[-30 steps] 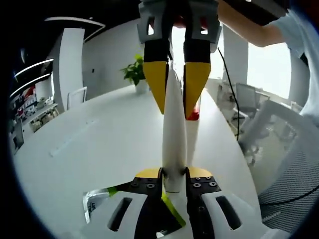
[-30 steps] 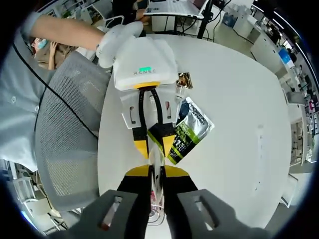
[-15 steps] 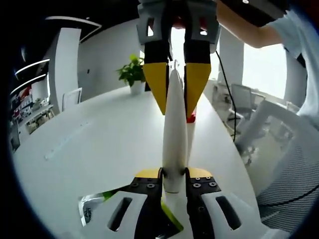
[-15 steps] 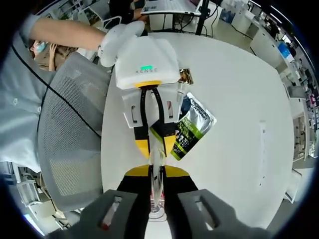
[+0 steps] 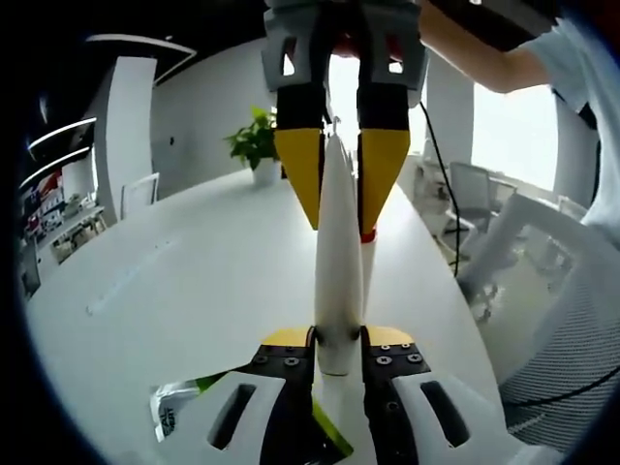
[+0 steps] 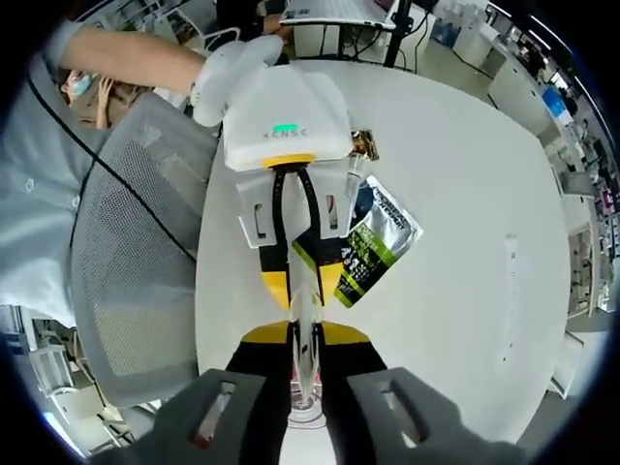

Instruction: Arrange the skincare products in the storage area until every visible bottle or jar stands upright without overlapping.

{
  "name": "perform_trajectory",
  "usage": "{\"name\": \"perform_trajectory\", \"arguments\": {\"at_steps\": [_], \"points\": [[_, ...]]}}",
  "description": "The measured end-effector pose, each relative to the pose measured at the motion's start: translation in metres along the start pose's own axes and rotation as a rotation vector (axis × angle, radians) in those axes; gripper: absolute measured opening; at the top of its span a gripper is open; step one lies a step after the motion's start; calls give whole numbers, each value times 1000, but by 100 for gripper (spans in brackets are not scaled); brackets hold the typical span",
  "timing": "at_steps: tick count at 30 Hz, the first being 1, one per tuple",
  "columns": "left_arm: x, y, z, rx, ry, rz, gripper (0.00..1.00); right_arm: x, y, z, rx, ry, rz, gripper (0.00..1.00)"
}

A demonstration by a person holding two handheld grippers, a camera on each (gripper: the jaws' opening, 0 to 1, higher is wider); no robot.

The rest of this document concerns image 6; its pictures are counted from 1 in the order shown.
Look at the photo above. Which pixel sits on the person's light grey shirt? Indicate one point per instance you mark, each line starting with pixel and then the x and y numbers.
pixel 39 194

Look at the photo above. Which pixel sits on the gold brown skincare sachet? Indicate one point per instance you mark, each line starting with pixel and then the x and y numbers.
pixel 364 144

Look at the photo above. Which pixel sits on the white skincare tube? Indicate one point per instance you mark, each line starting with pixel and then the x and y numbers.
pixel 306 339

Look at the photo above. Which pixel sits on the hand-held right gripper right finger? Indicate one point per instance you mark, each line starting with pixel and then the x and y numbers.
pixel 358 387

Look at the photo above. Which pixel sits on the white table socket strip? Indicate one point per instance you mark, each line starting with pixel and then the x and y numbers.
pixel 511 290

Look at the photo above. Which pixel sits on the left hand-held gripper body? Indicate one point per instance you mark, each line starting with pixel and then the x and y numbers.
pixel 290 106

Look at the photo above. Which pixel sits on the person's left hand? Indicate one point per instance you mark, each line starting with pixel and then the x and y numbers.
pixel 213 87

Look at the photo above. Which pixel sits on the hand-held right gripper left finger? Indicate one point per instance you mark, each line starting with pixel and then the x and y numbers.
pixel 252 387

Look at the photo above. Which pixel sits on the green black silver skincare sachet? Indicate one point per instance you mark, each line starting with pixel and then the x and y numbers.
pixel 382 242

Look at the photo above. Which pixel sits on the blue storage box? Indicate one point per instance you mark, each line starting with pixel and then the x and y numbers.
pixel 557 106

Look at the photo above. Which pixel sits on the grey mesh office chair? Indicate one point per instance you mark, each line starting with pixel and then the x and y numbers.
pixel 145 242

